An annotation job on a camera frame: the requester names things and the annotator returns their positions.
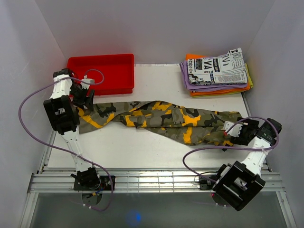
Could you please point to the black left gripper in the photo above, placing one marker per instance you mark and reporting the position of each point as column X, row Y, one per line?
column 80, row 102

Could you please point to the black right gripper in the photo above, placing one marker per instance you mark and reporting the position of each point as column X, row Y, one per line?
column 252, row 124

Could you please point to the camouflage yellow green trousers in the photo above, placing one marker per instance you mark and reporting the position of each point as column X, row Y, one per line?
column 189, row 126

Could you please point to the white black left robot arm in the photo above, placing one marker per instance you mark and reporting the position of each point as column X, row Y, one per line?
column 62, row 109

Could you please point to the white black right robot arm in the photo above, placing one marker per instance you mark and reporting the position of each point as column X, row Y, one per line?
column 238, row 183

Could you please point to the yellow-green folded trousers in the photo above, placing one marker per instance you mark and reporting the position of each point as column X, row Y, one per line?
column 250, row 83

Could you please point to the newspaper print folded trousers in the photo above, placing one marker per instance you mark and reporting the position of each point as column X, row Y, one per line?
column 226, row 69

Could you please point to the purple folded trousers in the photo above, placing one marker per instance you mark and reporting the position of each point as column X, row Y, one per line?
column 205, row 88

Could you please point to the orange folded trousers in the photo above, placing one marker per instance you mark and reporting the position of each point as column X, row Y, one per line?
column 220, row 92

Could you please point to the red plastic tray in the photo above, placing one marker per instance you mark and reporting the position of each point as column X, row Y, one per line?
column 116, row 72

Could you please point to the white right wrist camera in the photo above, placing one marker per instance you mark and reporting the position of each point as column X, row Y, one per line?
column 232, row 129

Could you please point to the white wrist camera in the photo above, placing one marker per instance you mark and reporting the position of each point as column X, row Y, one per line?
column 87, row 81
column 232, row 129

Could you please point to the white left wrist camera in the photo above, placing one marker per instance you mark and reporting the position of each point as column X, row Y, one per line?
column 87, row 81

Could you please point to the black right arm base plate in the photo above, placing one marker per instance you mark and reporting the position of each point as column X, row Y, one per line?
column 207, row 184

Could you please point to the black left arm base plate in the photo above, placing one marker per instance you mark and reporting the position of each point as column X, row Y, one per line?
column 104, row 183

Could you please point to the aluminium frame rail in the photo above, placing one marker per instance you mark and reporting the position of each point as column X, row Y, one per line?
column 125, row 182

